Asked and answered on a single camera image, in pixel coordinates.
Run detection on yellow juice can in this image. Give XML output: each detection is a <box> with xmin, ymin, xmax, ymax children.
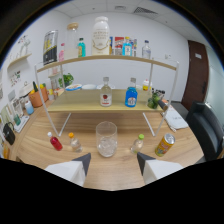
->
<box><xmin>154</xmin><ymin>132</ymin><xmax>176</xmax><ymax>158</ymax></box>

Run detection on clear bottle green cap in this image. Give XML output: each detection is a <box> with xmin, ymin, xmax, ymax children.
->
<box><xmin>130</xmin><ymin>133</ymin><xmax>145</xmax><ymax>155</ymax></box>

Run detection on clear drinking glass with ice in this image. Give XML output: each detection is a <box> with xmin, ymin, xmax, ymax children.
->
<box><xmin>95</xmin><ymin>120</ymin><xmax>119</xmax><ymax>158</ymax></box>

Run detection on potted green plant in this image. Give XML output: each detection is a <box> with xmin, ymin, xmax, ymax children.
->
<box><xmin>58</xmin><ymin>72</ymin><xmax>75</xmax><ymax>88</ymax></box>

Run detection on white flat scale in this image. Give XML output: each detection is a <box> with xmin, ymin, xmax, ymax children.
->
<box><xmin>12</xmin><ymin>114</ymin><xmax>30</xmax><ymax>134</ymax></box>

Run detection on wooden wall shelf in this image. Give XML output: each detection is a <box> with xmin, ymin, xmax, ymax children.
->
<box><xmin>6</xmin><ymin>52</ymin><xmax>33</xmax><ymax>69</ymax></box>

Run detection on small pink bottle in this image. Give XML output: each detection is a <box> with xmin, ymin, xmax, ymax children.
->
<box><xmin>58</xmin><ymin>42</ymin><xmax>66</xmax><ymax>62</ymax></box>

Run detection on blue bottle yellow cap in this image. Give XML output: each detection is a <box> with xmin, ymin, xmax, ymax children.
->
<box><xmin>121</xmin><ymin>36</ymin><xmax>133</xmax><ymax>57</ymax></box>

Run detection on orange basket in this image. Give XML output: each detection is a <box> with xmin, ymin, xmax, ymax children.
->
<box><xmin>28</xmin><ymin>85</ymin><xmax>50</xmax><ymax>108</ymax></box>

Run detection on brown door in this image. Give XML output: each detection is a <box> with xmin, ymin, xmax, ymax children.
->
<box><xmin>181</xmin><ymin>39</ymin><xmax>210</xmax><ymax>111</ymax></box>

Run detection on small red liquid bottle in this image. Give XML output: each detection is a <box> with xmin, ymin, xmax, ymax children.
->
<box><xmin>46</xmin><ymin>131</ymin><xmax>64</xmax><ymax>152</ymax></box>

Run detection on large white bottle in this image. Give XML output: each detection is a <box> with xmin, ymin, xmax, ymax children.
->
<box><xmin>91</xmin><ymin>16</ymin><xmax>111</xmax><ymax>56</ymax></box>

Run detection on multicolour wall poster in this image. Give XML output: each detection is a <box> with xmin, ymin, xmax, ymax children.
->
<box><xmin>131</xmin><ymin>38</ymin><xmax>138</xmax><ymax>57</ymax></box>

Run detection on two-tier wooden shelf rack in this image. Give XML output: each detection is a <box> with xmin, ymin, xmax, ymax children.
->
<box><xmin>34</xmin><ymin>54</ymin><xmax>181</xmax><ymax>138</ymax></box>

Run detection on small teal bottle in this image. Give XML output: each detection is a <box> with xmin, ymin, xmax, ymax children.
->
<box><xmin>77</xmin><ymin>37</ymin><xmax>87</xmax><ymax>58</ymax></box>

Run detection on tall black yellow can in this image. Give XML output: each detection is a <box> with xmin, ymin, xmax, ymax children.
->
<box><xmin>42</xmin><ymin>30</ymin><xmax>59</xmax><ymax>66</ymax></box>

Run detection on black bag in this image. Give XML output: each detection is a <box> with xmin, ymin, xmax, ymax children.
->
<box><xmin>1</xmin><ymin>122</ymin><xmax>16</xmax><ymax>146</ymax></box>

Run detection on tall glass bottle cork lid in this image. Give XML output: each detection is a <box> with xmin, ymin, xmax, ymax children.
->
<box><xmin>63</xmin><ymin>22</ymin><xmax>80</xmax><ymax>60</ymax></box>

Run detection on blue liquid bottle silver cap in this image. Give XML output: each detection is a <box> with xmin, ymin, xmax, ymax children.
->
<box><xmin>124</xmin><ymin>77</ymin><xmax>139</xmax><ymax>108</ymax></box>

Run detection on red white wall poster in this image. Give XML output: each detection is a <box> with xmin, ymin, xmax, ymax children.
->
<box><xmin>114</xmin><ymin>36</ymin><xmax>125</xmax><ymax>56</ymax></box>

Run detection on white round appliance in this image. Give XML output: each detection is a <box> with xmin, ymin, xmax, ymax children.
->
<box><xmin>18</xmin><ymin>82</ymin><xmax>34</xmax><ymax>98</ymax></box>

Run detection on clear bottle blue cap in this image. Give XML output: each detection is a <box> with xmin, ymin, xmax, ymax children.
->
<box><xmin>141</xmin><ymin>39</ymin><xmax>152</xmax><ymax>60</ymax></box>

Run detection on white bowl blue pattern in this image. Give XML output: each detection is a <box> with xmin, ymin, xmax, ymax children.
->
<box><xmin>65</xmin><ymin>83</ymin><xmax>83</xmax><ymax>92</ymax></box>

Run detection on clear bottle orange cap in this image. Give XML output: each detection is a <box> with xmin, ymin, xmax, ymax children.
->
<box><xmin>68</xmin><ymin>132</ymin><xmax>84</xmax><ymax>154</ymax></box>

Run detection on light blue small bottle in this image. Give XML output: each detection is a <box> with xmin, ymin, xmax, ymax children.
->
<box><xmin>24</xmin><ymin>99</ymin><xmax>35</xmax><ymax>116</ymax></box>

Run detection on clear bottle red label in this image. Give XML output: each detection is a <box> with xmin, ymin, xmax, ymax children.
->
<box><xmin>99</xmin><ymin>76</ymin><xmax>113</xmax><ymax>108</ymax></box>

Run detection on black armchair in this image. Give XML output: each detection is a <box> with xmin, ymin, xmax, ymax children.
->
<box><xmin>185</xmin><ymin>101</ymin><xmax>224</xmax><ymax>163</ymax></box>

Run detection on white figurine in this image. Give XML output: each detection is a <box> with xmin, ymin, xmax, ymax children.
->
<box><xmin>18</xmin><ymin>34</ymin><xmax>32</xmax><ymax>56</ymax></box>

